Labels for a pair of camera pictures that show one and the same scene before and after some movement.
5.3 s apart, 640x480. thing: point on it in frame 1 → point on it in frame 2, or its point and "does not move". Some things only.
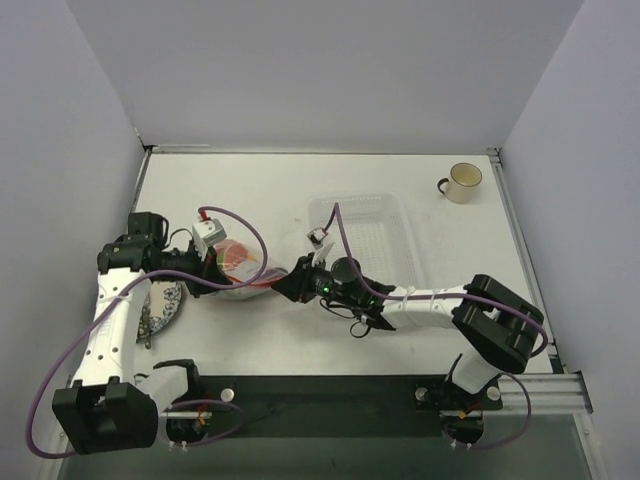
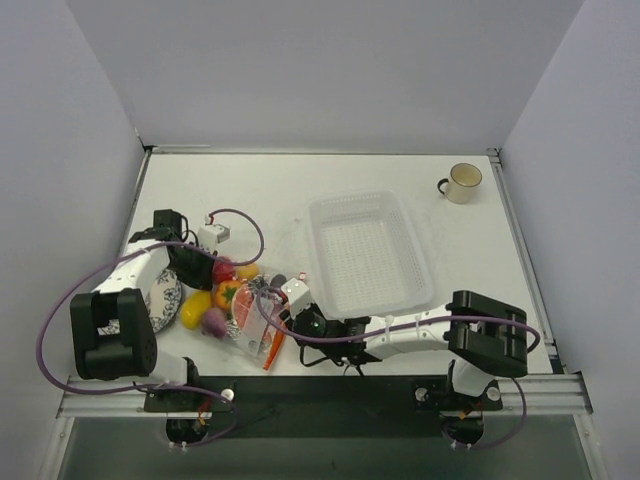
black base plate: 337,407 does not move
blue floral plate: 164,301 does not move
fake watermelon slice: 229,253 → 241,304
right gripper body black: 301,281 → 296,320
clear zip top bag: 241,261 → 257,317
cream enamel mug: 462,182 does not move
